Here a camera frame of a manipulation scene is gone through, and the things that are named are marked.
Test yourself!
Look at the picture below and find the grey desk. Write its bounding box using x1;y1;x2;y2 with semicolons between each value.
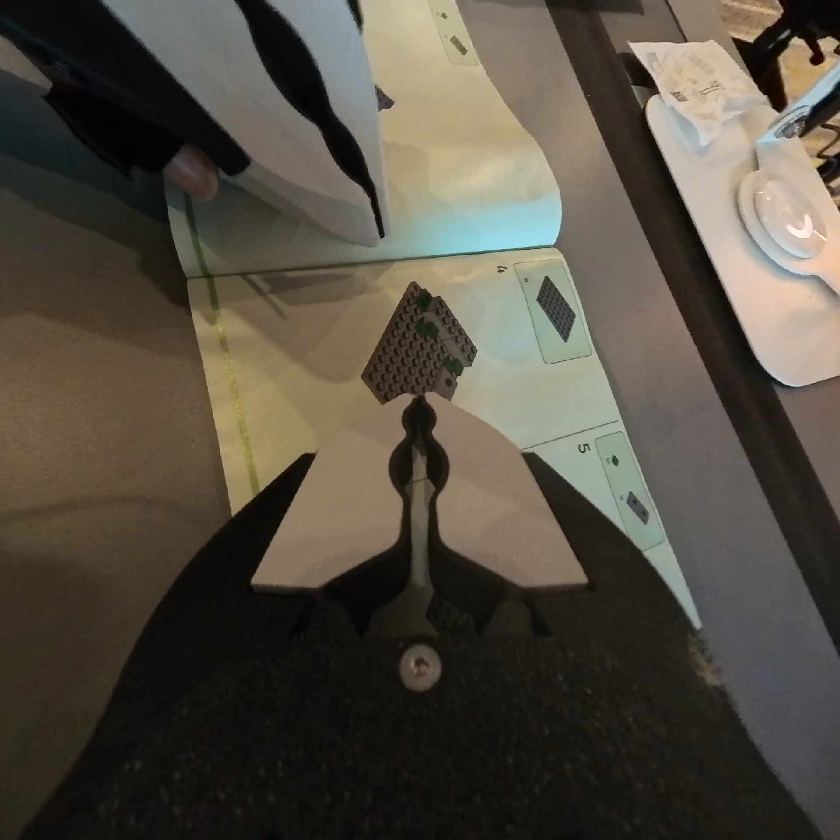
0;0;840;834
666;0;840;565

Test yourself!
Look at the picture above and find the brick instruction booklet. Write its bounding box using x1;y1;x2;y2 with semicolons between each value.
164;0;703;631

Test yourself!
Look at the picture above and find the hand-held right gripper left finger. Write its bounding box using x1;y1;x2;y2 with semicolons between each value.
251;397;421;595

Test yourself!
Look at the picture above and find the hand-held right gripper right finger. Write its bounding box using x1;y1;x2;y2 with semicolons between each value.
427;394;588;592

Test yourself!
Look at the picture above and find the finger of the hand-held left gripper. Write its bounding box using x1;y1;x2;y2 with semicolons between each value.
276;0;387;221
105;0;385;248

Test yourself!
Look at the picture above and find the black office chair base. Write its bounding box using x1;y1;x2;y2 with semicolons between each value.
728;0;840;112

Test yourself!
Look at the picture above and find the printed clear plastic bag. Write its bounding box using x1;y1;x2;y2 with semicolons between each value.
629;39;769;149

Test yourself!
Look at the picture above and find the person's left hand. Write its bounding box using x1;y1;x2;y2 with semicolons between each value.
163;144;221;201

